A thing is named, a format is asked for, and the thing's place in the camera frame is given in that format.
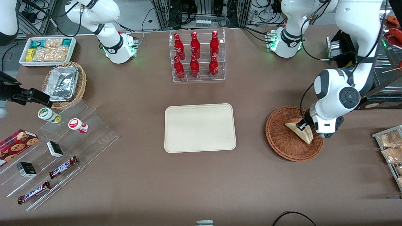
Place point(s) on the green lid yogurt cup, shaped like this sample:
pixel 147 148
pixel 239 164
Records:
pixel 46 114

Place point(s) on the yellow snack packet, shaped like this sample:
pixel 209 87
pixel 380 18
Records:
pixel 29 55

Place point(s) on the red plaid cookie box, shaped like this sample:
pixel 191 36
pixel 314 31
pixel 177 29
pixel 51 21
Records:
pixel 15 146

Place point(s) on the round brown wicker basket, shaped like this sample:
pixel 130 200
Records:
pixel 282 144

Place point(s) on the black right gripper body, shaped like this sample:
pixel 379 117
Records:
pixel 7 93

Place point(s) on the red lid yogurt cup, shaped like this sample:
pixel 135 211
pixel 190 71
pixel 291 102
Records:
pixel 75 124

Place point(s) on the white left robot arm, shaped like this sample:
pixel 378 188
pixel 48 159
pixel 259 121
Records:
pixel 333 91

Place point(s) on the small clear cracker bag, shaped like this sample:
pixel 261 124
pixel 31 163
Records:
pixel 53 42

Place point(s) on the triangular sandwich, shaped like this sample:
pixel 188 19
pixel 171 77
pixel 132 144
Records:
pixel 306 135

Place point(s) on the red cola bottle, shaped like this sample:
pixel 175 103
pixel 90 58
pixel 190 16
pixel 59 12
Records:
pixel 213 67
pixel 195 45
pixel 194 67
pixel 178 45
pixel 178 69
pixel 214 44

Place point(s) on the clear bag of crackers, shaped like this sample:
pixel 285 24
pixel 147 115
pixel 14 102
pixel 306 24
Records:
pixel 392 155
pixel 389 139
pixel 399 182
pixel 399 170

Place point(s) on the beige rectangular serving tray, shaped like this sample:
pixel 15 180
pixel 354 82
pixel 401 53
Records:
pixel 200 128

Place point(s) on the aluminium foil tray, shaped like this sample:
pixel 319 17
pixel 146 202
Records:
pixel 61 83

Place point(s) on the metal snack tray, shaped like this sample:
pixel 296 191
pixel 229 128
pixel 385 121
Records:
pixel 377 135

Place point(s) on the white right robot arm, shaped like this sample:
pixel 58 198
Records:
pixel 116 47

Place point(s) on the clear acrylic stepped display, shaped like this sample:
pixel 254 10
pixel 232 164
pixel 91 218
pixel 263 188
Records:
pixel 94 138

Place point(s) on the large clear cracker bag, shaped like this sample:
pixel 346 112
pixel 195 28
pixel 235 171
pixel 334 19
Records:
pixel 51 54

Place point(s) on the teal snack packet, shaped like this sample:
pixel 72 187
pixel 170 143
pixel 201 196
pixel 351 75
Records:
pixel 66 42
pixel 36 44

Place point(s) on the tan wicker basket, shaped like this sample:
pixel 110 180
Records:
pixel 82 83

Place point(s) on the small grey device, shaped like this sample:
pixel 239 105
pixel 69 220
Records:
pixel 204 223

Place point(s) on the white rectangular snack bin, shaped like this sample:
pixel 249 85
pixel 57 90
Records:
pixel 22 61

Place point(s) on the aluminium frame rack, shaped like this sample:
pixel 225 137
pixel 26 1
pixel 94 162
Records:
pixel 163 14

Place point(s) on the clear acrylic bottle rack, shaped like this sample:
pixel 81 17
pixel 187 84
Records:
pixel 202 77

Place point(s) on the snickers chocolate bar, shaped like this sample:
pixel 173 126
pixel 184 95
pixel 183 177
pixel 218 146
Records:
pixel 62 167
pixel 34 192

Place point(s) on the small black carton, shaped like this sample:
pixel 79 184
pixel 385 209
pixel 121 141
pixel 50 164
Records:
pixel 55 149
pixel 26 169

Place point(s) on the white power strip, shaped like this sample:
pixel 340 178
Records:
pixel 203 22

